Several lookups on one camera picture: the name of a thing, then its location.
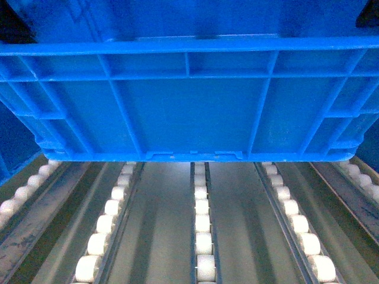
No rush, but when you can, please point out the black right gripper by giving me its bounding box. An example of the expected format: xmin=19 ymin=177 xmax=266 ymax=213
xmin=355 ymin=0 xmax=379 ymax=28

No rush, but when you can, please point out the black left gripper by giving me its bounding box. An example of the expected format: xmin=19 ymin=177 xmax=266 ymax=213
xmin=1 ymin=5 xmax=36 ymax=44

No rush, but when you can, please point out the large blue plastic crate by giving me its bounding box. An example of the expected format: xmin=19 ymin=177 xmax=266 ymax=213
xmin=1 ymin=1 xmax=378 ymax=162

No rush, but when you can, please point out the blue crate on left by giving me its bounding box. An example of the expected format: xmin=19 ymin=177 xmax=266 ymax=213
xmin=0 ymin=102 xmax=41 ymax=185

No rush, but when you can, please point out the blue crate on right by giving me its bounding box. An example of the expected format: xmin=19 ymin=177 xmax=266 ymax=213
xmin=355 ymin=114 xmax=378 ymax=172

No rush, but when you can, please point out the far right roller track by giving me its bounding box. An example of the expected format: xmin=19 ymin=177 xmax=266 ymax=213
xmin=310 ymin=160 xmax=378 ymax=243

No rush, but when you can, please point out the far left roller track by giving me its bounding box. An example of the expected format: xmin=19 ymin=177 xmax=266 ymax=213
xmin=1 ymin=162 xmax=91 ymax=254

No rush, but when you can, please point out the left white roller track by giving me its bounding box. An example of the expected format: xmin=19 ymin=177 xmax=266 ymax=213
xmin=72 ymin=162 xmax=144 ymax=283

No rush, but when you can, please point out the white roller track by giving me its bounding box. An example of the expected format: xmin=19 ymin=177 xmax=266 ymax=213
xmin=72 ymin=162 xmax=144 ymax=283
xmin=255 ymin=162 xmax=345 ymax=283
xmin=190 ymin=162 xmax=222 ymax=283

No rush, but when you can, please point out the right white roller track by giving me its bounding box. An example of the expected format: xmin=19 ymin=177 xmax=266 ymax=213
xmin=255 ymin=162 xmax=345 ymax=283

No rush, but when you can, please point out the centre white roller track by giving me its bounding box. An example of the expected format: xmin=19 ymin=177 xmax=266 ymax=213
xmin=190 ymin=162 xmax=222 ymax=283

